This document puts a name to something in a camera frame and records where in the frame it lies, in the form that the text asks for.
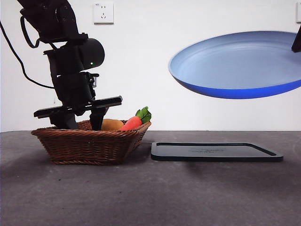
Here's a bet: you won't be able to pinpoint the orange toy carrot green leaves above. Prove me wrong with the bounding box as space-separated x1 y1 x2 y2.
119 106 152 131

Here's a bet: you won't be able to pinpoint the brown wicker basket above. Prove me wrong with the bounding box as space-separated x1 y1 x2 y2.
31 120 152 165

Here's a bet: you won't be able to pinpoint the black rectangular tray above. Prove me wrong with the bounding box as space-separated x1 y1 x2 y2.
150 142 284 162

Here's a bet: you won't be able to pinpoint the yellow-brown potato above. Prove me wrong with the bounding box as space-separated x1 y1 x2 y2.
100 119 125 131

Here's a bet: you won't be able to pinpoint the white wall socket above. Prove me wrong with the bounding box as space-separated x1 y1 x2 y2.
94 2 114 25

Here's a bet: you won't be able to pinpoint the blue round plate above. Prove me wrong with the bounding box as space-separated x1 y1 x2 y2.
168 31 301 99

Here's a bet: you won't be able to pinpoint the black cable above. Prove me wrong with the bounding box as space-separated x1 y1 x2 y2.
0 20 56 89
20 9 40 49

